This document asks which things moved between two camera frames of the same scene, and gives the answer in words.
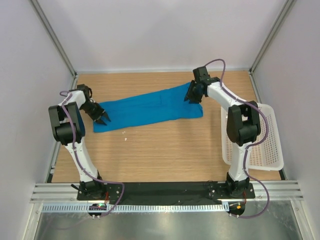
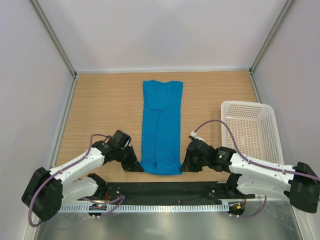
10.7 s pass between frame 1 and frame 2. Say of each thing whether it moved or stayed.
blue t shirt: moved
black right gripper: moved
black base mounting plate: stayed
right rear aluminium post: stayed
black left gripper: moved
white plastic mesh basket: stayed
